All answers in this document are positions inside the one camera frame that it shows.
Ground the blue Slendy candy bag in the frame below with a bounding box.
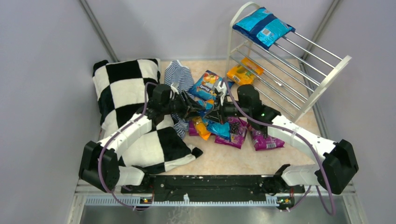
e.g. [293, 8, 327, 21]
[188, 70, 226, 100]

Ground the blue candy bag front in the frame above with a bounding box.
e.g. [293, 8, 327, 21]
[232, 7, 296, 50]

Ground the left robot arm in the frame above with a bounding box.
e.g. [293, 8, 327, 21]
[78, 84, 204, 193]

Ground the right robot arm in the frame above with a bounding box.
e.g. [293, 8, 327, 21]
[205, 83, 359, 195]

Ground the purple candy bag under orange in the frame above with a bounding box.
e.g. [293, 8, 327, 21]
[188, 120, 199, 136]

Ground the orange 100 candy bag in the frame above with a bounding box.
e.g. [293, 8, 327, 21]
[191, 98, 216, 141]

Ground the purple grape candy bag left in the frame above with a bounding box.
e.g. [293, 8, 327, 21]
[214, 117, 248, 149]

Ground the purple grape candy bag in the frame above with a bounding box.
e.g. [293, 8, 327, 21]
[214, 117, 248, 149]
[247, 125, 285, 151]

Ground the orange candy bag under rack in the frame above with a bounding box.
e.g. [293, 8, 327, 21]
[227, 57, 264, 85]

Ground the purple grape candy bag right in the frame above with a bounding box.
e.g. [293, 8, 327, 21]
[247, 125, 285, 151]

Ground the blue white striped cloth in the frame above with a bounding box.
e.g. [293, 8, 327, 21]
[164, 60, 195, 139]

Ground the black white checkered pillow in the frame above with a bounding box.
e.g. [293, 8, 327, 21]
[92, 58, 203, 174]

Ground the white metal shoe rack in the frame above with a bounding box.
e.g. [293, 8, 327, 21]
[226, 1, 352, 122]

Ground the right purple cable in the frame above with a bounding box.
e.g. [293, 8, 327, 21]
[222, 78, 337, 216]

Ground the purple cable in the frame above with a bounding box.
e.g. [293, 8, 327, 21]
[98, 82, 159, 212]
[222, 78, 337, 216]

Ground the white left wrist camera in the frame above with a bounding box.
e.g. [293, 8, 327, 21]
[170, 82, 179, 94]

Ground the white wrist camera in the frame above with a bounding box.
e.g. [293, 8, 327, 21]
[170, 82, 179, 94]
[215, 80, 227, 97]

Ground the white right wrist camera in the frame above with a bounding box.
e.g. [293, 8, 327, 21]
[215, 80, 227, 97]

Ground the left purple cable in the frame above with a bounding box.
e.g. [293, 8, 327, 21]
[98, 82, 159, 212]

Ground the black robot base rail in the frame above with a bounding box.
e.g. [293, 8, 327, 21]
[121, 175, 305, 202]

